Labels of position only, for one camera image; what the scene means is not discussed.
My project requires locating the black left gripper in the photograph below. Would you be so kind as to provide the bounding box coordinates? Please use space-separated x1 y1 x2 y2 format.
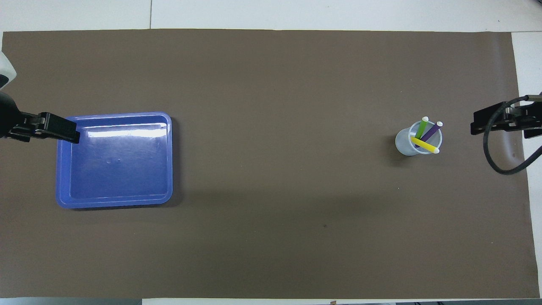
0 91 81 144

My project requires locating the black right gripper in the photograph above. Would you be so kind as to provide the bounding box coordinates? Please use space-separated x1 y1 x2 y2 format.
470 100 542 139

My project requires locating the purple pen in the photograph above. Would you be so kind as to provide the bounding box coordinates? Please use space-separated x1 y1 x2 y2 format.
419 122 444 144

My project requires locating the green pen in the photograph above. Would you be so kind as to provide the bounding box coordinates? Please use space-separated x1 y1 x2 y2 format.
414 116 429 140

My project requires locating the yellow pen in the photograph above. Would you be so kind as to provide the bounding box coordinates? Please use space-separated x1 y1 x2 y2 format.
410 136 440 154

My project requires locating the blue plastic tray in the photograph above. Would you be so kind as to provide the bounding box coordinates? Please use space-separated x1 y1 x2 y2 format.
55 111 173 209

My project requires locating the translucent plastic cup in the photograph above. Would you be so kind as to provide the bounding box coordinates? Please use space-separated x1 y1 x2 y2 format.
395 120 443 156

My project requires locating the brown table mat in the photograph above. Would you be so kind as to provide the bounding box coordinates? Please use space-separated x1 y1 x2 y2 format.
0 29 540 299

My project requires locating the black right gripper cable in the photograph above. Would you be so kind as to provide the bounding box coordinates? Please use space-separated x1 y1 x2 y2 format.
483 95 542 175

